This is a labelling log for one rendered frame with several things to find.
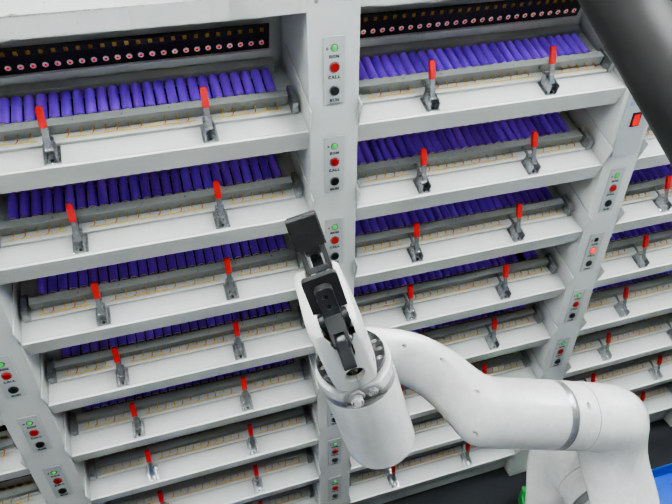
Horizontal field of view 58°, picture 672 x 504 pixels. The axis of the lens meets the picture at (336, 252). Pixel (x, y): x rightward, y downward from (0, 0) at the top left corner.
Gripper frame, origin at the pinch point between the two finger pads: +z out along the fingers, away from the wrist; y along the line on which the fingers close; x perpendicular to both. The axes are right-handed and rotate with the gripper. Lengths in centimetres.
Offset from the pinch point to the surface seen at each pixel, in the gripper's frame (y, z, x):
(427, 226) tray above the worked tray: 69, -58, 26
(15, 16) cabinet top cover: 54, 16, -30
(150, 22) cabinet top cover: 56, 9, -13
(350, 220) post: 59, -42, 8
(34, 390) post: 53, -52, -67
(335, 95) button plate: 59, -14, 12
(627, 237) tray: 77, -93, 83
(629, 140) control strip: 65, -51, 74
